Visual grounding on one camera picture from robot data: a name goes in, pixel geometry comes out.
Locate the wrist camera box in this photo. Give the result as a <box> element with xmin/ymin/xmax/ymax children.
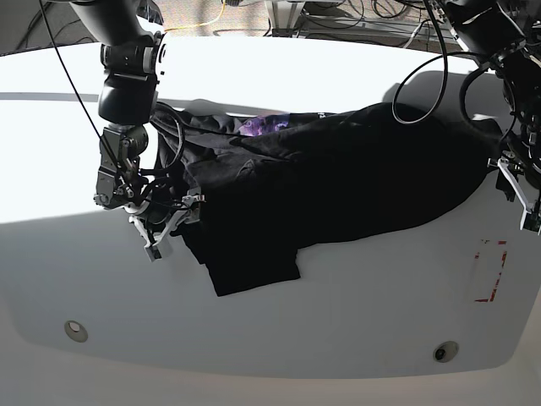
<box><xmin>145</xmin><ymin>240</ymin><xmax>172</xmax><ymax>262</ymax></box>
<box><xmin>520</xmin><ymin>209</ymin><xmax>541</xmax><ymax>235</ymax></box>

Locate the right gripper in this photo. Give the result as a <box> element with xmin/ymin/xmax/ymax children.
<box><xmin>126</xmin><ymin>192</ymin><xmax>206</xmax><ymax>248</ymax></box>

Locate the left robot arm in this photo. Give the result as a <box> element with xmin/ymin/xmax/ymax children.
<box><xmin>437</xmin><ymin>1</ymin><xmax>540</xmax><ymax>233</ymax></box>

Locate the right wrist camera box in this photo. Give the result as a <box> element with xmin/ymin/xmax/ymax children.
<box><xmin>145</xmin><ymin>240</ymin><xmax>172</xmax><ymax>262</ymax></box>

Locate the table grommet hole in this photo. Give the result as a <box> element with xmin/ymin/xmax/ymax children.
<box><xmin>63</xmin><ymin>321</ymin><xmax>89</xmax><ymax>343</ymax></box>
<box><xmin>433</xmin><ymin>341</ymin><xmax>460</xmax><ymax>364</ymax></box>

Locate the left table grommet hole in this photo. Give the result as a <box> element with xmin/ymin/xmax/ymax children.
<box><xmin>63</xmin><ymin>321</ymin><xmax>89</xmax><ymax>343</ymax></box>

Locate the yellow cable on floor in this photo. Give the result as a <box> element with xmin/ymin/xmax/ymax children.
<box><xmin>164</xmin><ymin>0</ymin><xmax>225</xmax><ymax>33</ymax></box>

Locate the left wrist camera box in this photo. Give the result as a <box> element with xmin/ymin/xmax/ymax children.
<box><xmin>520</xmin><ymin>209</ymin><xmax>541</xmax><ymax>235</ymax></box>

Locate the black printed t-shirt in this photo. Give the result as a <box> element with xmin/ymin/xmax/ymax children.
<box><xmin>151</xmin><ymin>103</ymin><xmax>493</xmax><ymax>296</ymax></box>

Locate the red tape rectangle marking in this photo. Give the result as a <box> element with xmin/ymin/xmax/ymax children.
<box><xmin>469</xmin><ymin>239</ymin><xmax>509</xmax><ymax>303</ymax></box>

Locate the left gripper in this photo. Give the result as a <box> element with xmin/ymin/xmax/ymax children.
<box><xmin>487</xmin><ymin>157</ymin><xmax>540</xmax><ymax>214</ymax></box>

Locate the right table grommet hole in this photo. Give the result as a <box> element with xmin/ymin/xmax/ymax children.
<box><xmin>433</xmin><ymin>341</ymin><xmax>460</xmax><ymax>364</ymax></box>

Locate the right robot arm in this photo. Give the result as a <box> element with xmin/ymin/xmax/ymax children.
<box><xmin>70</xmin><ymin>1</ymin><xmax>204</xmax><ymax>260</ymax></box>

